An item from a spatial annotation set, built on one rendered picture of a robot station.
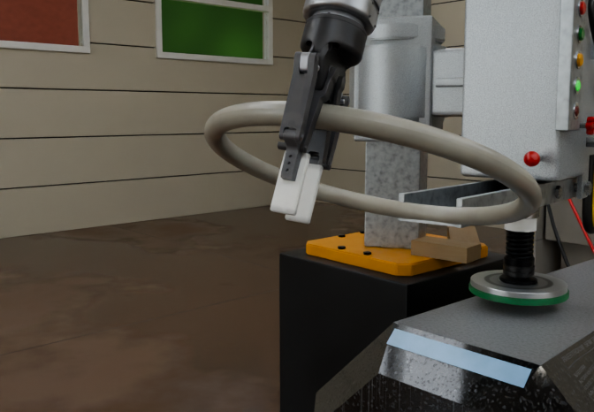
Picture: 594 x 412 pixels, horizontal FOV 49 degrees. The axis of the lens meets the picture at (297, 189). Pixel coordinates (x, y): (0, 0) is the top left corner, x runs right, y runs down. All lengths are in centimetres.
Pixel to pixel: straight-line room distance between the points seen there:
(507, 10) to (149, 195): 662
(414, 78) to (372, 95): 15
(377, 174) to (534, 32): 97
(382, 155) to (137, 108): 565
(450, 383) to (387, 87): 114
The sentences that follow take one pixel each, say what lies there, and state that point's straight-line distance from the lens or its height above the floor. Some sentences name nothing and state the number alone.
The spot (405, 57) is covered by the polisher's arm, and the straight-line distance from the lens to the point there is 217.
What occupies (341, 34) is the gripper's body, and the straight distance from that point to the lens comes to 76.
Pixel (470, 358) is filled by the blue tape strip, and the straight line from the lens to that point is 131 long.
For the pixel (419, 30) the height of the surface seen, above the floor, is 151.
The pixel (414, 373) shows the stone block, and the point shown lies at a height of 74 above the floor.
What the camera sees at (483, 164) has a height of 119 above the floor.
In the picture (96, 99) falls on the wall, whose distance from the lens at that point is 746.
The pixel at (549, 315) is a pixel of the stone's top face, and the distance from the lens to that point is 156.
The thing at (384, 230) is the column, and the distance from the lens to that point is 228.
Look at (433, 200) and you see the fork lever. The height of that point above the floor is 108.
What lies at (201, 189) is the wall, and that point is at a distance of 818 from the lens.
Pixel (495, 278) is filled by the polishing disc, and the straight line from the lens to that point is 161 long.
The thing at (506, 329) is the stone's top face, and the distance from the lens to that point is 144.
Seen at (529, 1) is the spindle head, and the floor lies 147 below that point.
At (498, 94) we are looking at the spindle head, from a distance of 147.
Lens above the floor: 124
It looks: 7 degrees down
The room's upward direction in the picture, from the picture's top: straight up
